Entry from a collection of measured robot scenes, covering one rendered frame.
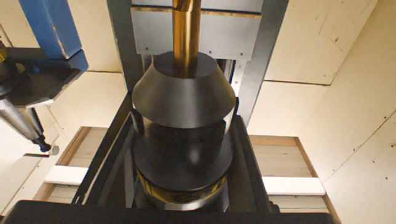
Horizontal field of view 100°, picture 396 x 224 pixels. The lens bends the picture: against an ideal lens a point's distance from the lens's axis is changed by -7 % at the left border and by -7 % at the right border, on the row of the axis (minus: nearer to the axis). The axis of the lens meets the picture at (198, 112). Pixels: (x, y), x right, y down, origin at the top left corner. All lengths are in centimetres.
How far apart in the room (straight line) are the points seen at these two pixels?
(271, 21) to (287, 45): 50
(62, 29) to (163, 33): 53
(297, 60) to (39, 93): 133
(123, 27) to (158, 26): 16
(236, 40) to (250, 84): 26
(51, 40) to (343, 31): 141
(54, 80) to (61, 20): 7
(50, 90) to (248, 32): 67
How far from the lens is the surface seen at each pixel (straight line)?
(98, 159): 69
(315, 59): 144
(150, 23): 76
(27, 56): 31
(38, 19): 26
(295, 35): 130
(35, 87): 25
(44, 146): 35
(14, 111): 29
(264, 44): 85
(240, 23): 75
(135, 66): 90
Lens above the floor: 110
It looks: 41 degrees up
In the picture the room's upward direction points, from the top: 176 degrees counter-clockwise
